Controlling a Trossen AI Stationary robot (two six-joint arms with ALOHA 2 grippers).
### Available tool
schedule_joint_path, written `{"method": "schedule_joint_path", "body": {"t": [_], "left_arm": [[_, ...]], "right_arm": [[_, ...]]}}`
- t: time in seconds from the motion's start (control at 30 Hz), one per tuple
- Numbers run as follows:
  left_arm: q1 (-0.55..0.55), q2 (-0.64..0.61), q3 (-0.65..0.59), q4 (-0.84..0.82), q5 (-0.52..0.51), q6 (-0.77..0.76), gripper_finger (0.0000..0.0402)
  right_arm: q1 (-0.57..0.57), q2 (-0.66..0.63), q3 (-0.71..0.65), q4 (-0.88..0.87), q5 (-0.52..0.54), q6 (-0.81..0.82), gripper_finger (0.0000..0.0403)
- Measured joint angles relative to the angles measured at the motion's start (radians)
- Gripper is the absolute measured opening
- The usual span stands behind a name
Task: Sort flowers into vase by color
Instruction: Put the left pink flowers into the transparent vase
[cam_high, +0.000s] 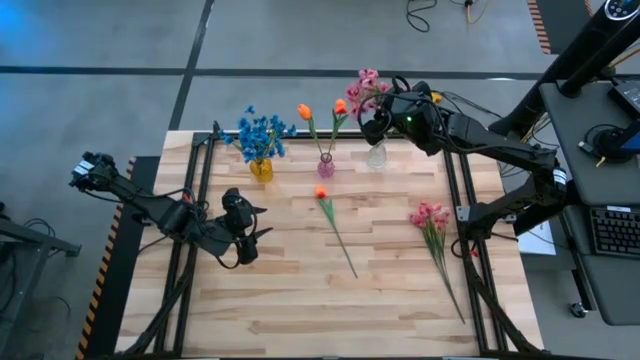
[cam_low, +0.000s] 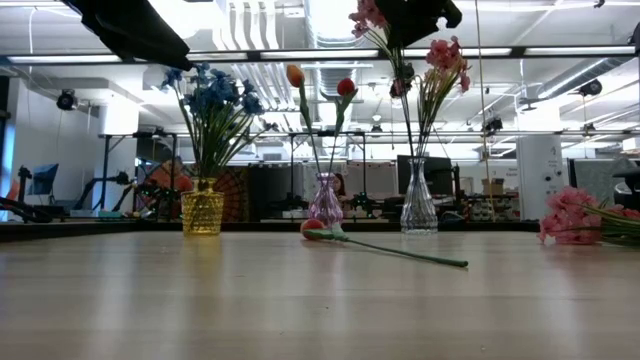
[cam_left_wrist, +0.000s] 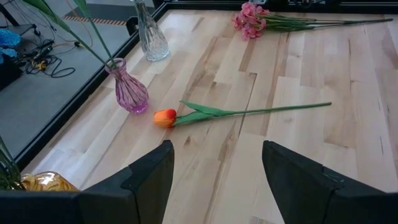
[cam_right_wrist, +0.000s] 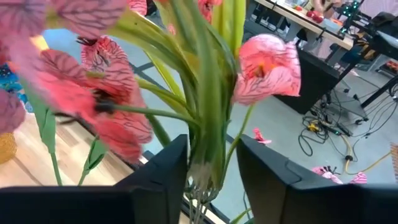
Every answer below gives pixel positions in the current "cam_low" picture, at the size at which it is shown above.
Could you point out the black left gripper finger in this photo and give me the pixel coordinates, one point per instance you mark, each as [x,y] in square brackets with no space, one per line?
[160,47]

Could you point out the pink artificial flower bunch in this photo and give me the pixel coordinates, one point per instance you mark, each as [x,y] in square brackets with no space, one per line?
[367,15]
[570,215]
[445,55]

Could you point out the orange artificial tulip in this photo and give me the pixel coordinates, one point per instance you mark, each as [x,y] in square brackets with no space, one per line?
[312,227]
[346,86]
[295,75]

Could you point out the yellow glass vase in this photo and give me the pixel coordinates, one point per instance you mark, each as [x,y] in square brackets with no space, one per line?
[202,210]

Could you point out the clear glass vase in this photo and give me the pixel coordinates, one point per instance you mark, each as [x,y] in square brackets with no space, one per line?
[419,210]

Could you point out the purple glass vase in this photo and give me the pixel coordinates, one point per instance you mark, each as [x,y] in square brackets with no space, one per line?
[325,205]

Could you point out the black ceiling spotlight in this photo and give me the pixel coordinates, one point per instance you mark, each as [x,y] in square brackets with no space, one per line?
[494,126]
[411,70]
[66,100]
[591,87]

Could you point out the black overhead light bar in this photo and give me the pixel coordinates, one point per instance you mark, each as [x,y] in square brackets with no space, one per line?
[252,54]

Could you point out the person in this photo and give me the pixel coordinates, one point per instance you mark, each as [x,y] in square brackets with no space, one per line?
[340,187]
[170,177]

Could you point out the black computer monitor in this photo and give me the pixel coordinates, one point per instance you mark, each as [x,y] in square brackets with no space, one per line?
[445,175]

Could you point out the blue screen monitor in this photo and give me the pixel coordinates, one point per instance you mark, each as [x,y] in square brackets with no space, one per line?
[44,179]

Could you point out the brown cardboard box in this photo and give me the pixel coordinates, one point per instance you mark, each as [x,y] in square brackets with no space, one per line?
[495,187]

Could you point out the grey partition panel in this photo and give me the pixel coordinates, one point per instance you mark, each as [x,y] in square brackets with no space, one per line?
[592,172]

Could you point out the black office chair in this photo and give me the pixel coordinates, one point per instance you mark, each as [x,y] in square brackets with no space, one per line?
[631,187]

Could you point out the silver ceiling air duct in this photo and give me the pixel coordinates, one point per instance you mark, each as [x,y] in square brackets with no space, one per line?
[325,75]

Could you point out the black aluminium table frame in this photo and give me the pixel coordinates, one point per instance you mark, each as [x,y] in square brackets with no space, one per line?
[75,230]

